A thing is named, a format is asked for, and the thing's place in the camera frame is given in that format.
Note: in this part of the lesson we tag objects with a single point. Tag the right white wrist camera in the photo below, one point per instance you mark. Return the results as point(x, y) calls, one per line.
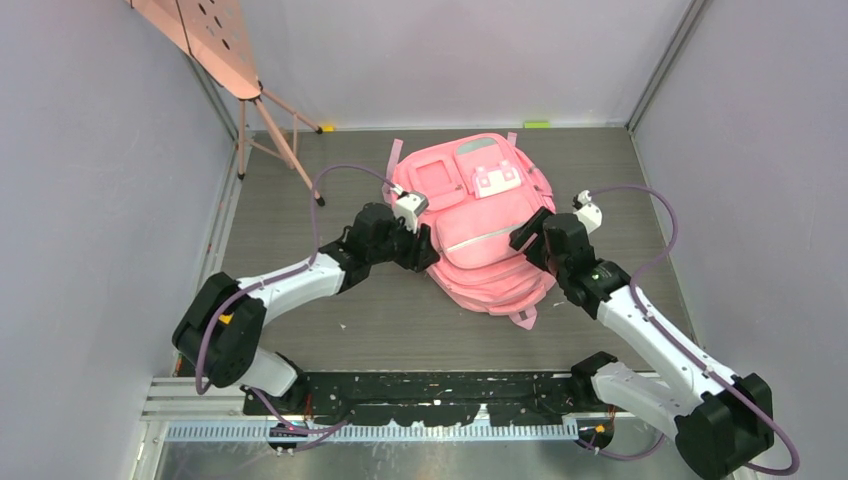
point(587, 212)

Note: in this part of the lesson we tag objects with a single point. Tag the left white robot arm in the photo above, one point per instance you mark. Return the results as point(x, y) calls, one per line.
point(220, 331)

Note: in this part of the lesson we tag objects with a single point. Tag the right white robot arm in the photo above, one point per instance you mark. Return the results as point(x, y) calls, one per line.
point(717, 420)

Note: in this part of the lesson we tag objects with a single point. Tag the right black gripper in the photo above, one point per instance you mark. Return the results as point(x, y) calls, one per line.
point(521, 235)

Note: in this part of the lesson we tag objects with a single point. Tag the pink tripod stand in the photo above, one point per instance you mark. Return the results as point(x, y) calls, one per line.
point(214, 34)

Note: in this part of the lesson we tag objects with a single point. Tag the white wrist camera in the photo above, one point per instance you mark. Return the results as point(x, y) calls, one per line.
point(587, 212)
point(408, 207)

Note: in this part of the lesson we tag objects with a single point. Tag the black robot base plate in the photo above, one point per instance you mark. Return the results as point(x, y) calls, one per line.
point(432, 398)

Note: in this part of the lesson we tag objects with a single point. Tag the pink student backpack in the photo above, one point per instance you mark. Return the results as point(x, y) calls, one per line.
point(479, 189)

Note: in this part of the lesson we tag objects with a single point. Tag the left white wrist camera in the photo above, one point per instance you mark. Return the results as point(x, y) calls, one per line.
point(408, 207)

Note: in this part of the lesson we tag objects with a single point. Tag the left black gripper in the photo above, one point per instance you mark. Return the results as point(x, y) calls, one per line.
point(421, 253)

